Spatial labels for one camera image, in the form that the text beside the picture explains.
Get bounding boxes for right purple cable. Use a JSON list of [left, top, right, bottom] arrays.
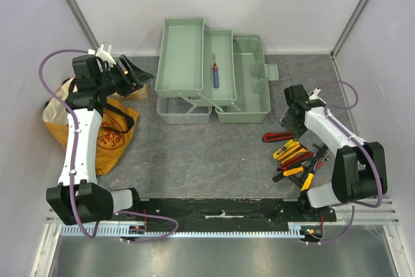
[[306, 80, 385, 245]]

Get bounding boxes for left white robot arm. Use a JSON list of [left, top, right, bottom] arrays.
[[46, 52, 154, 226]]

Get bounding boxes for blue red screwdriver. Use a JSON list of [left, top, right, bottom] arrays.
[[213, 53, 219, 89]]

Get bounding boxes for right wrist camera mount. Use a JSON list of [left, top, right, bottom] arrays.
[[309, 88, 326, 103]]

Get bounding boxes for yellow canvas tote bag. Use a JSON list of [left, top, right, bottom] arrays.
[[42, 97, 139, 175]]

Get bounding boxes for blue slotted cable duct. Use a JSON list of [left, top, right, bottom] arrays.
[[60, 223, 307, 237]]

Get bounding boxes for red black wire stripper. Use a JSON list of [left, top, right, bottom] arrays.
[[308, 144, 329, 173]]

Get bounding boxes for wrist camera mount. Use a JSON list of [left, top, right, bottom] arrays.
[[309, 88, 326, 103], [88, 43, 116, 67]]

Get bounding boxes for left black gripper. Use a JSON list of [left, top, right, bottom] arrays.
[[96, 55, 154, 99]]

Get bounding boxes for orange handled screwdriver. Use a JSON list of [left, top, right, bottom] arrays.
[[283, 166, 305, 176]]

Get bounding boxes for green clear-lid toolbox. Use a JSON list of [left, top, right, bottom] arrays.
[[155, 18, 279, 125]]

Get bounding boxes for yellow handled pliers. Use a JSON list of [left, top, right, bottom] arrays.
[[301, 160, 323, 191]]

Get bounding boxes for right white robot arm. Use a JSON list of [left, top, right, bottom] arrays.
[[280, 84, 388, 221]]

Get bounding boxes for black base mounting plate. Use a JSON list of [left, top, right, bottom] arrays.
[[129, 198, 337, 224]]

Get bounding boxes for black handled tool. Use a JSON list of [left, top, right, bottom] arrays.
[[272, 170, 307, 187]]

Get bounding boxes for red black utility knife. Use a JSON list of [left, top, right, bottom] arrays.
[[262, 132, 295, 143]]

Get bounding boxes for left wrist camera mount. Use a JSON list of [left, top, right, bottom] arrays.
[[88, 43, 116, 67]]

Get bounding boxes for red handled screwdriver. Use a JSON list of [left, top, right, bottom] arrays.
[[278, 151, 314, 171]]

